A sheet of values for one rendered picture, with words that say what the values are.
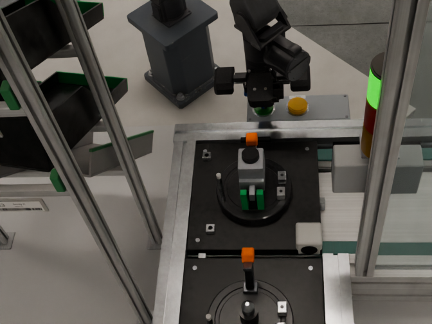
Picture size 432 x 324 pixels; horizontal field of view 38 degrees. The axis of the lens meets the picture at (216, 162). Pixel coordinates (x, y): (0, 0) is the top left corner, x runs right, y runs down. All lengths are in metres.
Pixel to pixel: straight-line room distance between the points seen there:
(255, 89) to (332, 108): 0.21
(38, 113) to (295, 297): 0.56
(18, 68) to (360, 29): 2.37
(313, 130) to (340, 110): 0.08
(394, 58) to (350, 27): 2.23
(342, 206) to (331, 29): 1.75
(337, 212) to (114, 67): 0.70
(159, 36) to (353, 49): 1.57
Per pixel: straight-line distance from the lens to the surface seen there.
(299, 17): 2.96
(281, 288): 1.08
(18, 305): 1.30
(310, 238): 1.10
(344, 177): 0.90
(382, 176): 0.86
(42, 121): 0.71
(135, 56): 1.62
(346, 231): 1.20
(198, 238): 1.13
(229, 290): 1.06
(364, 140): 0.84
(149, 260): 1.26
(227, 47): 1.59
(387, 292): 1.17
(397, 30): 0.66
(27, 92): 0.67
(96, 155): 0.99
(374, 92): 0.76
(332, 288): 1.09
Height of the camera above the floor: 1.95
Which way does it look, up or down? 53 degrees down
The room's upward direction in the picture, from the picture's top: 11 degrees counter-clockwise
